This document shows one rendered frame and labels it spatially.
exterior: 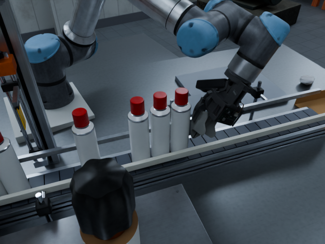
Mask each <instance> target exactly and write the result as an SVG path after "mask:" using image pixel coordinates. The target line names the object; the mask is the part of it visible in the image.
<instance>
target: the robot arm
mask: <svg viewBox="0 0 325 244"><path fill-rule="evenodd" d="M127 1H129V2H130V3H131V4H133V5H134V6H136V7H137V8H138V9H140V10H141V11H142V12H144V13H145V14H147V15H148V16H149V17H151V18H152V19H153V20H155V21H156V22H157V23H159V24H160V25H161V26H163V27H164V28H165V29H167V30H168V31H170V32H171V33H172V34H173V35H175V36H176V37H177V45H178V46H179V48H180V49H181V52H182V53H183V54H185V55H186V56H188V57H191V58H199V57H201V56H204V55H206V54H208V53H210V52H211V51H213V50H214V49H215V48H216V47H217V46H218V45H220V44H221V43H223V42H224V41H226V40H227V39H228V40H230V41H232V42H233V43H235V44H236V45H239V46H240V48H239V50H238V51H237V53H236V54H235V55H234V57H233V58H232V60H231V61H230V63H229V64H228V68H227V69H226V71H225V72H224V74H225V75H226V76H227V77H228V79H226V78H219V79H203V80H197V83H196V88H197V89H200V90H201V91H202V92H207V93H206V94H205V95H204V96H203V97H201V99H200V101H199V102H198V103H197V104H196V106H195V107H194V110H193V114H192V122H191V137H192V138H196V137H198V136H200V135H202V136H203V135H204V134H206V135H207V136H209V137H210V138H213V137H214V136H215V134H216V130H215V125H216V123H218V122H219V123H222V124H226V125H229V126H232V127H233V126H234V125H235V123H236V122H237V121H238V119H239V118H240V117H241V115H242V114H243V112H244V111H245V110H244V109H243V107H244V104H243V103H242V104H243V107H241V106H240V105H239V103H241V100H242V99H243V97H244V96H245V95H246V93H250V94H252V93H253V91H254V88H253V87H251V83H253V82H254V81H255V80H256V78H257V77H258V76H259V74H260V73H261V71H262V70H263V69H264V67H265V66H266V65H267V63H268V62H269V60H270V59H271V58H272V56H273V55H274V54H275V52H276V51H277V50H278V48H279V47H281V44H282V43H283V41H284V39H285V38H286V36H287V35H288V33H289V32H290V26H289V24H288V23H286V22H285V21H283V20H282V19H280V18H279V17H277V16H275V15H273V14H272V13H270V12H263V13H262V15H261V16H259V17H257V16H255V15H253V14H251V13H250V12H248V11H246V10H245V9H243V8H241V7H240V6H238V5H237V4H235V3H233V2H232V1H231V0H210V1H209V2H208V3H207V5H206V6H205V8H204V10H202V9H200V8H199V7H198V6H196V5H195V4H193V3H192V2H190V1H189V0H127ZM104 3H105V0H76V1H75V5H74V9H73V12H72V16H71V19H70V21H67V22H66V23H65V24H64V26H63V30H62V33H61V34H60V35H54V34H51V33H44V34H38V35H35V36H33V37H31V38H29V39H28V40H27V41H26V42H25V45H24V47H25V50H26V53H27V56H28V59H29V61H30V65H31V68H32V71H33V74H34V77H35V80H36V84H37V87H38V90H39V93H40V96H41V99H42V102H43V105H44V108H45V109H57V108H61V107H64V106H66V105H68V104H69V103H71V102H72V101H73V99H74V91H73V89H72V87H71V85H70V83H69V82H68V80H67V78H66V74H65V69H66V68H68V67H70V66H72V65H74V64H77V63H79V62H81V61H83V60H87V59H89V58H90V57H91V56H93V55H94V54H95V53H96V52H97V49H98V42H97V40H98V39H97V36H96V33H95V31H94V29H95V27H96V24H97V22H98V19H99V16H100V14H101V11H102V9H103V6H104ZM205 110H207V111H208V113H207V112H205Z"/></svg>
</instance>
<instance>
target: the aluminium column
mask: <svg viewBox="0 0 325 244"><path fill-rule="evenodd" d="M0 51H2V52H5V51H6V52H7V54H13V55H14V58H15V61H16V64H17V69H16V75H15V76H16V78H18V79H19V82H20V84H21V86H20V88H21V91H22V94H23V97H24V99H25V102H26V105H27V107H28V110H29V113H30V116H31V119H32V121H33V124H34V127H35V129H36V132H37V135H38V137H39V140H40V143H41V145H43V147H44V150H48V149H52V148H56V147H57V145H56V142H55V139H54V136H53V133H52V130H51V127H50V124H49V121H48V117H47V114H46V111H45V108H44V105H43V102H42V99H41V96H40V93H39V90H38V87H37V84H36V80H35V77H34V74H33V71H32V68H31V65H30V61H29V59H28V56H27V53H26V50H25V47H24V43H23V40H22V37H21V34H20V31H19V28H18V25H17V22H16V19H15V15H14V13H13V10H12V6H11V3H10V0H5V3H3V4H2V5H1V6H0ZM20 104H21V102H20ZM21 107H22V105H21ZM22 110H23V107H22ZM23 112H24V110H23ZM24 115H25V112H24ZM25 117H26V115H25ZM26 120H27V117H26ZM27 122H28V120H27ZM28 125H29V123H28ZM29 128H30V126H29ZM30 131H31V128H30ZM31 133H32V131H31ZM32 136H33V133H32ZM33 138H34V136H33ZM34 141H35V139H34ZM35 143H36V141H35ZM36 146H37V144H36ZM47 158H48V165H51V164H55V163H59V162H60V161H59V154H56V155H52V156H48V157H47Z"/></svg>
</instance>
